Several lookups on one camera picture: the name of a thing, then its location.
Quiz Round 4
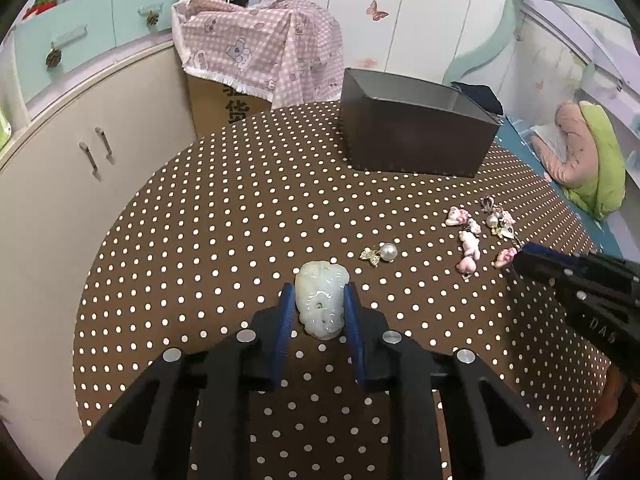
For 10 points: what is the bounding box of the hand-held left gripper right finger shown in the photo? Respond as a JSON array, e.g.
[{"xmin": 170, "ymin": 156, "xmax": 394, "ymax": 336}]
[{"xmin": 342, "ymin": 282, "xmax": 586, "ymax": 480}]

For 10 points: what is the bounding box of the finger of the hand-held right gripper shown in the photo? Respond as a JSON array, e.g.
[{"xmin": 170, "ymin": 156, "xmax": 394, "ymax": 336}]
[{"xmin": 509, "ymin": 242, "xmax": 601, "ymax": 292}]

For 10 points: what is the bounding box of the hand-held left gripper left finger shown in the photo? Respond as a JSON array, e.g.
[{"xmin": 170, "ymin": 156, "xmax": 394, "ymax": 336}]
[{"xmin": 55, "ymin": 282, "xmax": 297, "ymax": 480}]

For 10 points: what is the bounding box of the small pink charm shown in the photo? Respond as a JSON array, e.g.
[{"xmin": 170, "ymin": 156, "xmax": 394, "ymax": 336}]
[{"xmin": 494, "ymin": 246, "xmax": 521, "ymax": 269}]

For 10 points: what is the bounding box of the pale green jade pendant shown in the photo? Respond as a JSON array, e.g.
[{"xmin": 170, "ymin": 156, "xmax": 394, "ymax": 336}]
[{"xmin": 294, "ymin": 260, "xmax": 351, "ymax": 341}]

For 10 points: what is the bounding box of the silver gold charm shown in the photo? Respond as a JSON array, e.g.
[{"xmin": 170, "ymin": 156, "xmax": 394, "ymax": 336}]
[{"xmin": 492, "ymin": 211, "xmax": 519, "ymax": 240}]

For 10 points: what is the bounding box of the pearl crown charm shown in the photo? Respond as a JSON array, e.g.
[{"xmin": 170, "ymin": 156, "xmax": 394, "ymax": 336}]
[{"xmin": 480, "ymin": 197, "xmax": 502, "ymax": 229}]

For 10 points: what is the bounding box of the pearl bow charm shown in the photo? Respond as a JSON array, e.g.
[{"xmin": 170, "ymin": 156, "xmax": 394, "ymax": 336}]
[{"xmin": 360, "ymin": 242, "xmax": 399, "ymax": 266}]

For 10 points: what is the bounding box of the pink and green pillow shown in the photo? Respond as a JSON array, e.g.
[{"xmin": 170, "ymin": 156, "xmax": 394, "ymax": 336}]
[{"xmin": 564, "ymin": 101, "xmax": 629, "ymax": 221}]

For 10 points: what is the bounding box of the brown polka dot tablecloth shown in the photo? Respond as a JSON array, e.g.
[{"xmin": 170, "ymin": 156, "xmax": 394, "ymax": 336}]
[{"xmin": 72, "ymin": 100, "xmax": 610, "ymax": 480}]

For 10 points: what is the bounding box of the black storage box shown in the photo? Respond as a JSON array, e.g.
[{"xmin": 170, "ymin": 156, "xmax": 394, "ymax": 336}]
[{"xmin": 340, "ymin": 67, "xmax": 503, "ymax": 179}]

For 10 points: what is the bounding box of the dark cloth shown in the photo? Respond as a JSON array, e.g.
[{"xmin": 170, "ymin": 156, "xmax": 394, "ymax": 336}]
[{"xmin": 450, "ymin": 81, "xmax": 504, "ymax": 117}]

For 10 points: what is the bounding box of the cardboard box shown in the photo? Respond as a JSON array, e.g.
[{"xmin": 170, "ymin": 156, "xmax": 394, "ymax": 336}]
[{"xmin": 186, "ymin": 70, "xmax": 274, "ymax": 139}]

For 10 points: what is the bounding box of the beige cabinet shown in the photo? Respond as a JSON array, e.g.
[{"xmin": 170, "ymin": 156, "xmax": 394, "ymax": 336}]
[{"xmin": 0, "ymin": 39, "xmax": 199, "ymax": 443}]

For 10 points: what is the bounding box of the white wardrobe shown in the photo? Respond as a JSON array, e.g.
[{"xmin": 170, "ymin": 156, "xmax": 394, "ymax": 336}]
[{"xmin": 240, "ymin": 0, "xmax": 517, "ymax": 82}]

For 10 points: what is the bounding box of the pink checked cloth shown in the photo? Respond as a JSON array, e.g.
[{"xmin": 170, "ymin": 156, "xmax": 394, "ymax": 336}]
[{"xmin": 171, "ymin": 0, "xmax": 347, "ymax": 111}]

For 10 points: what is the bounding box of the mint green drawer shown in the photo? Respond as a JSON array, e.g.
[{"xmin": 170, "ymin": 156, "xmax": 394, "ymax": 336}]
[
  {"xmin": 14, "ymin": 6, "xmax": 122, "ymax": 104},
  {"xmin": 110, "ymin": 0, "xmax": 182, "ymax": 39}
]

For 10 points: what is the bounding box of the red strawberry toy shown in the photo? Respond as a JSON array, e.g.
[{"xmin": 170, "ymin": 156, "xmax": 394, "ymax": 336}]
[{"xmin": 22, "ymin": 0, "xmax": 59, "ymax": 21}]

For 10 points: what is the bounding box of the pink bear charm chain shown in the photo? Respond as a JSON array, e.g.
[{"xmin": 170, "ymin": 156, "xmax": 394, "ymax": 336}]
[{"xmin": 456, "ymin": 217, "xmax": 484, "ymax": 277}]

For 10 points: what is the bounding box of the mint green bed frame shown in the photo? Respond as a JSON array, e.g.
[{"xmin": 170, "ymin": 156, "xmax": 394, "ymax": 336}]
[{"xmin": 442, "ymin": 0, "xmax": 637, "ymax": 85}]

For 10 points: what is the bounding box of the metal cabinet handle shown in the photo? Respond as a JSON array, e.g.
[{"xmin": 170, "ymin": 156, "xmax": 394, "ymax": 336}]
[
  {"xmin": 94, "ymin": 127, "xmax": 116, "ymax": 165},
  {"xmin": 79, "ymin": 142, "xmax": 102, "ymax": 181}
]

